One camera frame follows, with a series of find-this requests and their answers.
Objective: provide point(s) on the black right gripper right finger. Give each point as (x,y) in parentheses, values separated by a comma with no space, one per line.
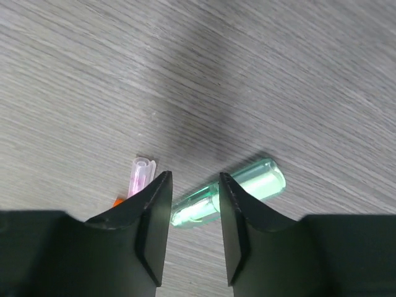
(269,254)

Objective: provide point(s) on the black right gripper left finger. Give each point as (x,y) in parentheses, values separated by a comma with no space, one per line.
(120,252)

